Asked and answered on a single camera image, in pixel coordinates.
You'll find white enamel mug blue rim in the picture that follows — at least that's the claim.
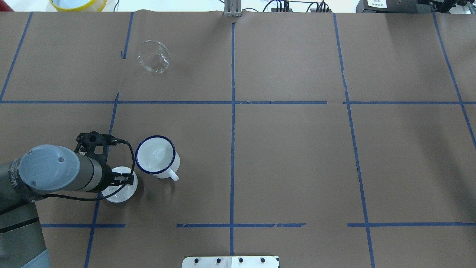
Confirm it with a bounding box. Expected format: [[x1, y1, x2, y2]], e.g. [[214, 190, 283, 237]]
[[135, 135, 181, 182]]

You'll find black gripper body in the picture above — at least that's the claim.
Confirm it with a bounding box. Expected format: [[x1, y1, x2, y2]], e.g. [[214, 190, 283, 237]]
[[74, 132, 135, 188]]

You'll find aluminium frame post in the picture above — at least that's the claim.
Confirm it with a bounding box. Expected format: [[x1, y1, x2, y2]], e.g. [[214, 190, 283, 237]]
[[221, 0, 242, 17]]

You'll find white ceramic lid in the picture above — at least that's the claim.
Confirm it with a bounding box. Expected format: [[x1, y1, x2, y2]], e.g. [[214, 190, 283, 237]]
[[101, 166, 138, 203]]

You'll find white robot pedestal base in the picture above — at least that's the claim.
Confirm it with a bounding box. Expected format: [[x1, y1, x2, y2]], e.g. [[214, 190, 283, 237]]
[[181, 256, 280, 268]]

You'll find black computer box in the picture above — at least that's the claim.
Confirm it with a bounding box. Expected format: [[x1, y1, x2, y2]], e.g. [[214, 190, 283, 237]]
[[356, 0, 434, 14]]

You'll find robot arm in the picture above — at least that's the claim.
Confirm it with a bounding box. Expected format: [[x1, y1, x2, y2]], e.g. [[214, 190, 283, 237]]
[[0, 132, 136, 268]]

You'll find clear plastic funnel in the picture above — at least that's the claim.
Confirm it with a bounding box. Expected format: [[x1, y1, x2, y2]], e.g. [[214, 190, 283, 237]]
[[137, 39, 171, 73]]

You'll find brown paper table mat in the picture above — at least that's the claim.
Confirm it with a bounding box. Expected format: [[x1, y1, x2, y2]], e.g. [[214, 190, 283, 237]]
[[1, 10, 475, 268]]

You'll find yellow rimmed blue bowl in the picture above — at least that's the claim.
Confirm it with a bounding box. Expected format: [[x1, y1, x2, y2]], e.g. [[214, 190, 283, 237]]
[[49, 0, 107, 12]]

